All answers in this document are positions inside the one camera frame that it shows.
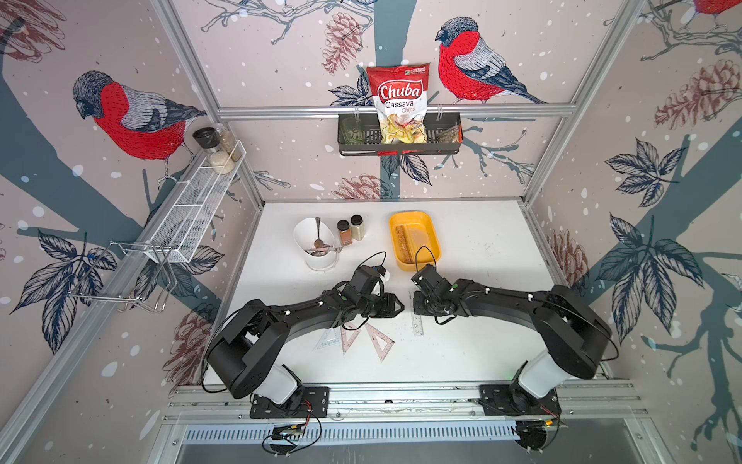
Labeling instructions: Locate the chrome wire rack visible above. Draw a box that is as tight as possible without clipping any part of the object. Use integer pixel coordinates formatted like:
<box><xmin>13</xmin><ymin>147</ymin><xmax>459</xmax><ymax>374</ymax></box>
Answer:
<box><xmin>68</xmin><ymin>242</ymin><xmax>178</xmax><ymax>314</ymax></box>

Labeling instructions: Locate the spice jar orange powder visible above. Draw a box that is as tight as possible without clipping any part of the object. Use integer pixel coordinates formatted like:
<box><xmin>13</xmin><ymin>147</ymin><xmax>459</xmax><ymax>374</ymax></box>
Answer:
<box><xmin>337</xmin><ymin>220</ymin><xmax>353</xmax><ymax>247</ymax></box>

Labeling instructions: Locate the spice jar pale powder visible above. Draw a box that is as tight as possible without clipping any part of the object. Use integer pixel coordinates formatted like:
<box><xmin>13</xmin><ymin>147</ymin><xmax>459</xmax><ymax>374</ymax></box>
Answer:
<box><xmin>350</xmin><ymin>215</ymin><xmax>365</xmax><ymax>241</ymax></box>

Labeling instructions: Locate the pink triangle set square left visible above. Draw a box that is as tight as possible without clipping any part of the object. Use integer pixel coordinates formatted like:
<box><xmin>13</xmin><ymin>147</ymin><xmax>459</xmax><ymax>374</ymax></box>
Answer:
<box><xmin>340</xmin><ymin>326</ymin><xmax>359</xmax><ymax>354</ymax></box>

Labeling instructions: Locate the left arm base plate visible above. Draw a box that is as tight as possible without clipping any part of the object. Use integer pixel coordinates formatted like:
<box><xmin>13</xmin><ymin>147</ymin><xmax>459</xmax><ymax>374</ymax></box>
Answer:
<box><xmin>249</xmin><ymin>386</ymin><xmax>330</xmax><ymax>420</ymax></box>

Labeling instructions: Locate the black wire wall basket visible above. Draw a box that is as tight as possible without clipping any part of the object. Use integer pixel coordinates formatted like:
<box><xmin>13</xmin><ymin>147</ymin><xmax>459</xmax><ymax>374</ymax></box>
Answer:
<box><xmin>337</xmin><ymin>113</ymin><xmax>463</xmax><ymax>156</ymax></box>

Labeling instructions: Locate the clear triangle set square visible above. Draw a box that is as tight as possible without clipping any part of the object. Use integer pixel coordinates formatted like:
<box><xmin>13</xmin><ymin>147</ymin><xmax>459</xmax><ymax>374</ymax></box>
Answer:
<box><xmin>314</xmin><ymin>328</ymin><xmax>342</xmax><ymax>351</ymax></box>

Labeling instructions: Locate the red Chuba chips bag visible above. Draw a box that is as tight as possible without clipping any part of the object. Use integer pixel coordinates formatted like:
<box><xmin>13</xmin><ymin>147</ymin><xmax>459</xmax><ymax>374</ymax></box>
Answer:
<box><xmin>366</xmin><ymin>64</ymin><xmax>430</xmax><ymax>144</ymax></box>

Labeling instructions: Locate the glass jar on shelf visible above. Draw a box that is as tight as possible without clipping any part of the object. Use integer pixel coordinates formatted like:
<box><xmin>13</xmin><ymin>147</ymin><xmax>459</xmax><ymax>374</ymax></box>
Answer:
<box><xmin>214</xmin><ymin>123</ymin><xmax>242</xmax><ymax>162</ymax></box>

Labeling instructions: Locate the pink long stencil ruler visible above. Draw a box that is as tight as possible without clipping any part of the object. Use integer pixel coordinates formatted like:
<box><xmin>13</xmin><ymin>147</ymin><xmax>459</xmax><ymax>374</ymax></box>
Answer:
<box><xmin>395</xmin><ymin>225</ymin><xmax>413</xmax><ymax>265</ymax></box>

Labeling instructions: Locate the pink triangle set square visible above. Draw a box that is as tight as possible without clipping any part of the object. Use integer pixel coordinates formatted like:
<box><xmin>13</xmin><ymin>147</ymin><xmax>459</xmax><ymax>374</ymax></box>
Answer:
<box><xmin>340</xmin><ymin>326</ymin><xmax>359</xmax><ymax>354</ymax></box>
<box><xmin>365</xmin><ymin>325</ymin><xmax>395</xmax><ymax>363</ymax></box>

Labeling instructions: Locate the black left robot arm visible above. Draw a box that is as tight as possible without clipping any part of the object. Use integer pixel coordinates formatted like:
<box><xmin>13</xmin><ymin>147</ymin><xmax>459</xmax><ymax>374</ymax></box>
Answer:
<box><xmin>205</xmin><ymin>265</ymin><xmax>404</xmax><ymax>399</ymax></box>

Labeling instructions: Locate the white wire wall shelf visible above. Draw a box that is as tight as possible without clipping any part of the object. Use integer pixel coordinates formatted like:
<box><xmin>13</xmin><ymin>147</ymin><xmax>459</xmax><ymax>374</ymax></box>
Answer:
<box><xmin>144</xmin><ymin>141</ymin><xmax>247</xmax><ymax>263</ymax></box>

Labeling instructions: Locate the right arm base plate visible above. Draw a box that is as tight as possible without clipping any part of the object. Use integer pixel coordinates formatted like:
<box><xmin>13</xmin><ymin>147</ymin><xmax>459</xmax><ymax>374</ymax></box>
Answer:
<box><xmin>477</xmin><ymin>383</ymin><xmax>562</xmax><ymax>417</ymax></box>

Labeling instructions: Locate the black lid jar on shelf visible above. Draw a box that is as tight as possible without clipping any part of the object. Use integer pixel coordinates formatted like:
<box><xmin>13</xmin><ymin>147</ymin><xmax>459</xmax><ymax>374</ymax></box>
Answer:
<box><xmin>192</xmin><ymin>127</ymin><xmax>222</xmax><ymax>153</ymax></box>

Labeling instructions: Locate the metal spoon in bowl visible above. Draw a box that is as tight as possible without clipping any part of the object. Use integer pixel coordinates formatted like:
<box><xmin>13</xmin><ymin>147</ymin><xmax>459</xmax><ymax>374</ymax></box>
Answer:
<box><xmin>313</xmin><ymin>217</ymin><xmax>326</xmax><ymax>249</ymax></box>

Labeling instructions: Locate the pink triangle set square right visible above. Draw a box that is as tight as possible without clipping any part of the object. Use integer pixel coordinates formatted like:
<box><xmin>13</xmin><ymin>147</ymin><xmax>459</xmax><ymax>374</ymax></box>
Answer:
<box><xmin>365</xmin><ymin>325</ymin><xmax>395</xmax><ymax>363</ymax></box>

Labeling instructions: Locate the clear short stencil ruler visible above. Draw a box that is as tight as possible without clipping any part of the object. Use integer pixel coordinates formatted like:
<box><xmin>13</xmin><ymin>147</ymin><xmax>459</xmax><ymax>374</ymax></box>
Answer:
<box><xmin>412</xmin><ymin>313</ymin><xmax>424</xmax><ymax>336</ymax></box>

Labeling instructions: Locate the yellow plastic storage box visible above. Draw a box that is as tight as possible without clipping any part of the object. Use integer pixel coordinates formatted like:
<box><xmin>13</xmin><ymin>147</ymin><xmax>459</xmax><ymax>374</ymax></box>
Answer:
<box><xmin>390</xmin><ymin>211</ymin><xmax>441</xmax><ymax>273</ymax></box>

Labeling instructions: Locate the white bowl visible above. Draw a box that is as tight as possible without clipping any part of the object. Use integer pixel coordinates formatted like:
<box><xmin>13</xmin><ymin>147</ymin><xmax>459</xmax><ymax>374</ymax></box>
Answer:
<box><xmin>293</xmin><ymin>217</ymin><xmax>339</xmax><ymax>272</ymax></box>

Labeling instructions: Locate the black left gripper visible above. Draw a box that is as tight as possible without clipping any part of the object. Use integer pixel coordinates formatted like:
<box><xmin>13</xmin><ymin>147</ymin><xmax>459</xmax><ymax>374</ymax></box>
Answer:
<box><xmin>356</xmin><ymin>292</ymin><xmax>407</xmax><ymax>317</ymax></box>

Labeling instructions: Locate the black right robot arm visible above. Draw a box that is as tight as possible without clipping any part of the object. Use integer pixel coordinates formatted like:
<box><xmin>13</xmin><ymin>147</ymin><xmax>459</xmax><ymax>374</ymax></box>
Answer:
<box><xmin>412</xmin><ymin>264</ymin><xmax>614</xmax><ymax>417</ymax></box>

